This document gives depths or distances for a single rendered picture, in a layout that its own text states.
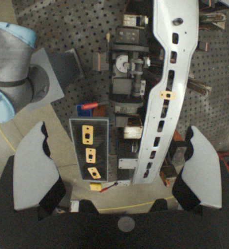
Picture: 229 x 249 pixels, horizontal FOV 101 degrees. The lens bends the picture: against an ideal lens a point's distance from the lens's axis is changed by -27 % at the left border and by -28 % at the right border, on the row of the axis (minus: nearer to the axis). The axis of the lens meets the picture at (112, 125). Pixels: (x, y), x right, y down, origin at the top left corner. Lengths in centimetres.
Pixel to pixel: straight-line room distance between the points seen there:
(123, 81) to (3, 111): 34
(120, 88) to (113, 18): 57
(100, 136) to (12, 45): 40
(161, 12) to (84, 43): 49
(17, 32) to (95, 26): 62
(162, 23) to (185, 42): 13
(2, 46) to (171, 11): 59
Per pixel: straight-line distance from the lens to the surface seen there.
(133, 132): 57
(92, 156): 54
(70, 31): 90
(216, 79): 118
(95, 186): 74
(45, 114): 199
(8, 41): 32
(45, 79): 48
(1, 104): 35
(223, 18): 65
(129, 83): 40
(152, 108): 62
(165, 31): 59
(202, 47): 69
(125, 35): 43
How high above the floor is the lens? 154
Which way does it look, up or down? 58 degrees down
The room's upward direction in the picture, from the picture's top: 179 degrees counter-clockwise
